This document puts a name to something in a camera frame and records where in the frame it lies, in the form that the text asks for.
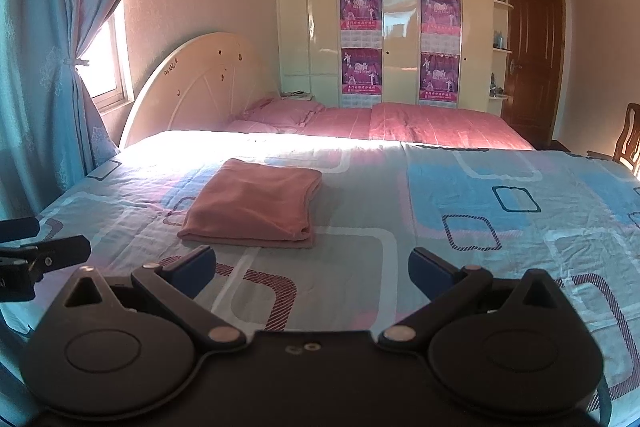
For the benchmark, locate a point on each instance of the curtain tieback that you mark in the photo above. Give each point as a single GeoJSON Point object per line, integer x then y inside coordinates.
{"type": "Point", "coordinates": [76, 62]}

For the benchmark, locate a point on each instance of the clutter on nightstand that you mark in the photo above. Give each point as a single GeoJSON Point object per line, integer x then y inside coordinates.
{"type": "Point", "coordinates": [297, 95]}

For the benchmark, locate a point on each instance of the purple wall poster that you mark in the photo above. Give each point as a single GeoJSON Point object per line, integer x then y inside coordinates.
{"type": "Point", "coordinates": [440, 12]}
{"type": "Point", "coordinates": [361, 9]}
{"type": "Point", "coordinates": [439, 74]}
{"type": "Point", "coordinates": [362, 72]}

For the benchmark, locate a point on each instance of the pink pillow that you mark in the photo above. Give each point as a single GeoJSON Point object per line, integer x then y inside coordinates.
{"type": "Point", "coordinates": [285, 112]}

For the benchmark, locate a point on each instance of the blue patterned quilt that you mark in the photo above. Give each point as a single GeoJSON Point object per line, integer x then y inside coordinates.
{"type": "Point", "coordinates": [400, 207]}

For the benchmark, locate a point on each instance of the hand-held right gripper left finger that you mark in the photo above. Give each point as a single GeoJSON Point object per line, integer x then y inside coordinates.
{"type": "Point", "coordinates": [195, 271]}

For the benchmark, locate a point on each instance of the window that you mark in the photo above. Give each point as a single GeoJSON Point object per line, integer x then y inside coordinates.
{"type": "Point", "coordinates": [107, 67]}

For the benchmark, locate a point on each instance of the brown wooden door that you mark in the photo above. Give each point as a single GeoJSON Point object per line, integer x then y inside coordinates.
{"type": "Point", "coordinates": [532, 57]}

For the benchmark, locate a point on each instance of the pink bedsheet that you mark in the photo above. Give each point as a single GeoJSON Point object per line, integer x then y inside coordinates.
{"type": "Point", "coordinates": [425, 124]}

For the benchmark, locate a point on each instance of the white corner shelves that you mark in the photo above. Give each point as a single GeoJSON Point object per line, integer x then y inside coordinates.
{"type": "Point", "coordinates": [500, 49]}

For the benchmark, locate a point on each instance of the cream round headboard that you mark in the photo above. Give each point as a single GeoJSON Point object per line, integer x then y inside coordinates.
{"type": "Point", "coordinates": [195, 82]}

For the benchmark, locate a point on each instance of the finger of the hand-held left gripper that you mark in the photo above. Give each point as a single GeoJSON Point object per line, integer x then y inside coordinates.
{"type": "Point", "coordinates": [17, 228]}
{"type": "Point", "coordinates": [65, 251]}

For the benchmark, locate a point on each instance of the blue patterned curtain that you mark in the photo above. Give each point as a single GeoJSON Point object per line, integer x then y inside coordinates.
{"type": "Point", "coordinates": [35, 82]}

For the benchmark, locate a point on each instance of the wooden chair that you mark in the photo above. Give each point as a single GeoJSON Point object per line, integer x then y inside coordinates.
{"type": "Point", "coordinates": [627, 142]}

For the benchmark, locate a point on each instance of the pink sweater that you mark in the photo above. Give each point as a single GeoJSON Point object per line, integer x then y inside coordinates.
{"type": "Point", "coordinates": [255, 202]}

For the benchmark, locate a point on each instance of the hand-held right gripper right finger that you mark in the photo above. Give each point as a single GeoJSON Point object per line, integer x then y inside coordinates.
{"type": "Point", "coordinates": [427, 273]}

